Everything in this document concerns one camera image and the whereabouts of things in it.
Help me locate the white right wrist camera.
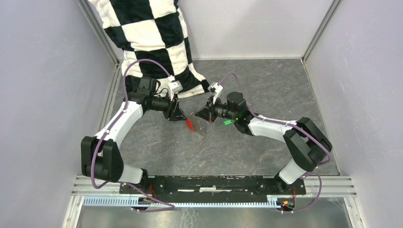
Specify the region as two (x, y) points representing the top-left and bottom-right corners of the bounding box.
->
(208, 82), (223, 104)

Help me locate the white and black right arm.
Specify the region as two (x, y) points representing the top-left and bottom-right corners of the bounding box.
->
(195, 92), (333, 194)

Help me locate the green tagged key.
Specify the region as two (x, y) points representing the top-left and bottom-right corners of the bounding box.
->
(222, 120), (233, 126)

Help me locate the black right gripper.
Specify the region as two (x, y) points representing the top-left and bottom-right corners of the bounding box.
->
(195, 95), (238, 124)

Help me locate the black white checkered cloth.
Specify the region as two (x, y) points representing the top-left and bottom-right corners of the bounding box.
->
(90, 0), (209, 98)

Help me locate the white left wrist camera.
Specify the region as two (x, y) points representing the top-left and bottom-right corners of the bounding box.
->
(167, 76), (183, 99)

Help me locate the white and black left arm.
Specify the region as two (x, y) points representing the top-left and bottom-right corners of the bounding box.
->
(81, 76), (187, 194)

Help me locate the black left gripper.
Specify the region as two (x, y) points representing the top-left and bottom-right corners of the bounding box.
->
(150, 91), (187, 123)

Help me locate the white slotted cable duct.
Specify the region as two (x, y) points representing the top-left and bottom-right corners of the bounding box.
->
(82, 196), (284, 209)

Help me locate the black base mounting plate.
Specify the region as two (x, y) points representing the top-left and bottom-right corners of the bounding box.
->
(137, 175), (307, 203)

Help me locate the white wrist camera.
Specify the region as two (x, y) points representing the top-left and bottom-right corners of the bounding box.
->
(208, 82), (223, 104)
(167, 76), (183, 99)

